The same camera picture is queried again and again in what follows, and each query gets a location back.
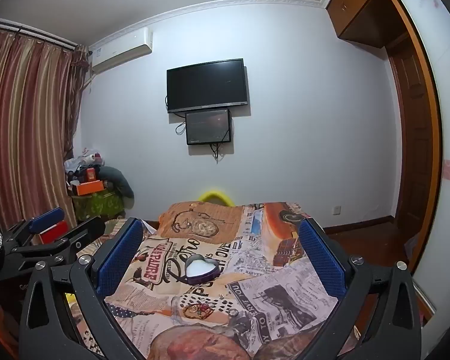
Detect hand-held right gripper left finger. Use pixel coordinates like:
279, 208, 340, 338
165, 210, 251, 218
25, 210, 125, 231
19, 217, 151, 360

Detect white wardrobe panel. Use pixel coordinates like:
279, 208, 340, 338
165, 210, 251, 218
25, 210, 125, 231
393, 0, 450, 310

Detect orange flat box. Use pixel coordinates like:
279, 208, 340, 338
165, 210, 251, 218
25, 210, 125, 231
76, 181, 107, 197

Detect pile of clutter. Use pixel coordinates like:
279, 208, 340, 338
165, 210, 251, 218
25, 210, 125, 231
63, 148, 106, 187

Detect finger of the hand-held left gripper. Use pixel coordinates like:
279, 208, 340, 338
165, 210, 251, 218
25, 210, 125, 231
10, 217, 106, 271
2, 207, 66, 253

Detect dark curtain rail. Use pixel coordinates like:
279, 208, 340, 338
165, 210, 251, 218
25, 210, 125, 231
0, 17, 79, 50

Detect red beaded bracelet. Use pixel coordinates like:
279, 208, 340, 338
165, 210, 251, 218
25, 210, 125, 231
182, 302, 211, 320

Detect small black monitor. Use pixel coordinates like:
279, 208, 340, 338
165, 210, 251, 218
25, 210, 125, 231
185, 109, 233, 146

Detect wooden overhead cabinet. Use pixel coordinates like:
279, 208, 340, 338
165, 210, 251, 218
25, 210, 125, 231
325, 0, 410, 49

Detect heart-shaped tin box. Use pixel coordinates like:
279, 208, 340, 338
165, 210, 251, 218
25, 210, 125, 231
184, 254, 219, 286

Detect grey cushion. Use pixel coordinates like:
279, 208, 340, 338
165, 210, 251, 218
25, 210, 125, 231
97, 165, 135, 200

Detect black wall television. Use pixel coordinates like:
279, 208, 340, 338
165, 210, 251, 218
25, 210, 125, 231
166, 58, 248, 114

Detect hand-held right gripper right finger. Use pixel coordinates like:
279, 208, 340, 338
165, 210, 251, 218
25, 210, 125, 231
298, 217, 422, 360

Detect white air conditioner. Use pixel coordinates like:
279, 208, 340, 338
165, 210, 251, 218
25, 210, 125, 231
88, 27, 154, 74

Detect green patterned box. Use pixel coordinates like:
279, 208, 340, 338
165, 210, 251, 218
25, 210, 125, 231
72, 191, 125, 221

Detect printed newspaper-pattern blanket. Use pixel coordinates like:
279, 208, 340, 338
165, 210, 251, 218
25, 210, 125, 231
75, 200, 361, 360

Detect brown wooden door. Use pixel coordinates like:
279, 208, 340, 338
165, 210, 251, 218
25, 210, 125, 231
387, 39, 436, 271

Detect black hanging cable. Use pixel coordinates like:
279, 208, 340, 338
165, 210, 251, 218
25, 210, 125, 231
208, 142, 226, 164

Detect red box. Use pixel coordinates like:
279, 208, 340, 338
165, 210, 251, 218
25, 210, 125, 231
39, 220, 69, 245

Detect yellow curved object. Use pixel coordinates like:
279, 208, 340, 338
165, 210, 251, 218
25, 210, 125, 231
198, 190, 235, 208

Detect striped curtain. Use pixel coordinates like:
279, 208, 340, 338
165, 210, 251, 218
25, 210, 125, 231
0, 26, 91, 235

